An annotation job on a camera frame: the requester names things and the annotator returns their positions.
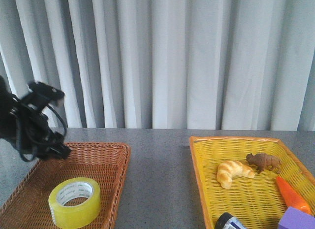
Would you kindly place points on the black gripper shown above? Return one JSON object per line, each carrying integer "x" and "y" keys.
{"x": 34, "y": 138}

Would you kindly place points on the yellow tape roll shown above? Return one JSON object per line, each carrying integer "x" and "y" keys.
{"x": 75, "y": 203}

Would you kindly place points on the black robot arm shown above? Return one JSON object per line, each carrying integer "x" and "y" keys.
{"x": 7, "y": 121}

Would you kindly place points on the brown wicker basket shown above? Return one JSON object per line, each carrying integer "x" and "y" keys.
{"x": 106, "y": 163}

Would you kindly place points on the grey pleated curtain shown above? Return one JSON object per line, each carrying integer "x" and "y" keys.
{"x": 167, "y": 64}

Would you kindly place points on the toy croissant bread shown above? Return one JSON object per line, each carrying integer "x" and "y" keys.
{"x": 227, "y": 170}

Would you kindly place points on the black and white bottle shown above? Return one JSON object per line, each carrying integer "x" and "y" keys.
{"x": 228, "y": 221}

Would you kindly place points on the brown toy bison figure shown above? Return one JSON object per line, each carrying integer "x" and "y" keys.
{"x": 264, "y": 161}

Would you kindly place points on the yellow woven basket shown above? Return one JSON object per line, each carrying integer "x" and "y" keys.
{"x": 257, "y": 202}

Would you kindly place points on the orange toy carrot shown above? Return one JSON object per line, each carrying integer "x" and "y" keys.
{"x": 291, "y": 197}

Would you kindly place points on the purple foam block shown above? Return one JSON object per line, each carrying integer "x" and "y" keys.
{"x": 296, "y": 219}

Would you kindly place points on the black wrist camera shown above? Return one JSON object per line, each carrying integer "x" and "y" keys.
{"x": 41, "y": 95}

